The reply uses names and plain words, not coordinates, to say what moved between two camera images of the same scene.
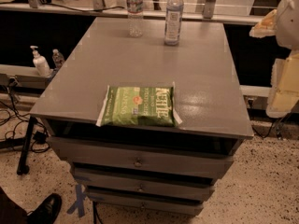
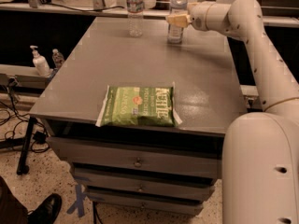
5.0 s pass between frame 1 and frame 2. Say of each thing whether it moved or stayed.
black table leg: stayed
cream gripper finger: moved
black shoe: stayed
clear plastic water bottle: stayed
